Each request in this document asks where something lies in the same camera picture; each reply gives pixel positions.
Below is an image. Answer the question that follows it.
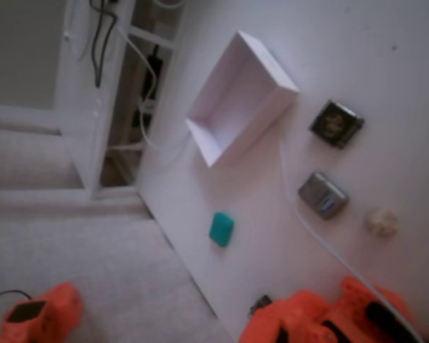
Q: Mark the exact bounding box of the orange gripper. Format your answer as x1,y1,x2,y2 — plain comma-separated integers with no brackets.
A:
0,281,84,343

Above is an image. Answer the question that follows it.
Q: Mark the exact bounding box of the green cube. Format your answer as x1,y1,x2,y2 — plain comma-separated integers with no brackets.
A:
208,211,235,248

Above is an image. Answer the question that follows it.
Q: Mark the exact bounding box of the white cardboard box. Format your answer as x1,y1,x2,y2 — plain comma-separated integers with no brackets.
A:
184,30,300,168

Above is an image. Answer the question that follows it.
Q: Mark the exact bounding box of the white furniture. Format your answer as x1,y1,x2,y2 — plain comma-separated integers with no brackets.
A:
55,0,187,201

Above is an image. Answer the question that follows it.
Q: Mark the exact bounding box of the small grey box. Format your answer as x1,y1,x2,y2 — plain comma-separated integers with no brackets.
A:
297,171,350,221

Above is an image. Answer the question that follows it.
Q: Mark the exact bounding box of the black case with brown coin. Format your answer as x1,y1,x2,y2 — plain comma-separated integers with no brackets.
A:
308,99,365,150

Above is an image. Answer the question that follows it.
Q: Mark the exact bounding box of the beige crumpled ball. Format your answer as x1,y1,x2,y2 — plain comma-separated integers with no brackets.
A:
364,207,398,237

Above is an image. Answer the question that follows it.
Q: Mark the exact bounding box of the gripper servo wire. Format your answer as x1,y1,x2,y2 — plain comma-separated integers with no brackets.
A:
0,289,33,307

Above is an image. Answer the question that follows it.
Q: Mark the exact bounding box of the long white cable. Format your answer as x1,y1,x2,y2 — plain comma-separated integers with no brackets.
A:
116,24,190,149

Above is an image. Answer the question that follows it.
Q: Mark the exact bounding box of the thick black cable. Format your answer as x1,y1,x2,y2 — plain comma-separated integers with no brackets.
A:
89,0,117,89

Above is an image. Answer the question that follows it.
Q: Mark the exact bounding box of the thin white robot cable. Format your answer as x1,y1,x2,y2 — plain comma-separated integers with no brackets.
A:
278,141,425,343

